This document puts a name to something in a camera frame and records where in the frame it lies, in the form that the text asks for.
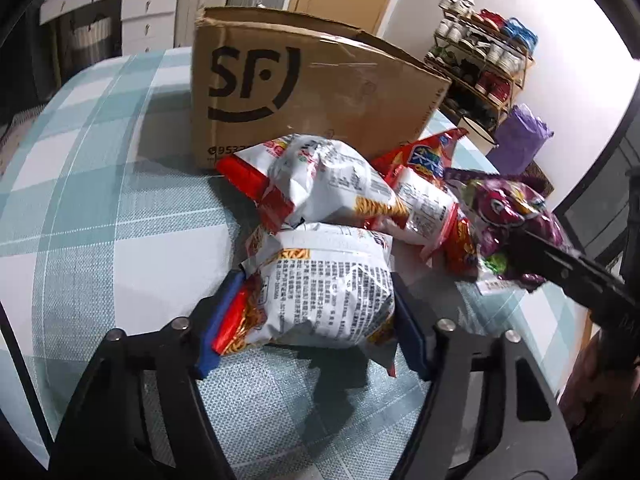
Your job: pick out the red snack bag blue label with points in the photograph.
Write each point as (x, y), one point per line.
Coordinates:
(425, 200)

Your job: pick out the shoe rack with shoes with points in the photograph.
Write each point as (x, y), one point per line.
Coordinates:
(480, 55)

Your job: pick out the white dresser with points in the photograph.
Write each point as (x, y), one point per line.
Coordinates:
(150, 10)

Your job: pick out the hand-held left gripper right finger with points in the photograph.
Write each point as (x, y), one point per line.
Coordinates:
(412, 345)

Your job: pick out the purple snack bag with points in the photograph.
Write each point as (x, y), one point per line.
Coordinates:
(500, 205)

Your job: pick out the brown cardboard box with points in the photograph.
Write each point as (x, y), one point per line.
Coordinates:
(325, 100)

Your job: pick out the white red noodle snack bag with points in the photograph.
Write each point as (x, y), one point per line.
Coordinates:
(325, 290)
(325, 175)

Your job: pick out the cream waste bin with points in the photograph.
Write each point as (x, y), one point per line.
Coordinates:
(477, 135)

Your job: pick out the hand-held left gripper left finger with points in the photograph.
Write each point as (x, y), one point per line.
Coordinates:
(206, 360)

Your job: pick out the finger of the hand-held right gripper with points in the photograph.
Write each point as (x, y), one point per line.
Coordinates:
(560, 267)

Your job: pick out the wooden shoe rack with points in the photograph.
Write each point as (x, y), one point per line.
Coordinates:
(520, 80)

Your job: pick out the woven laundry basket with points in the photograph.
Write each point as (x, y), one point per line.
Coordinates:
(92, 35)

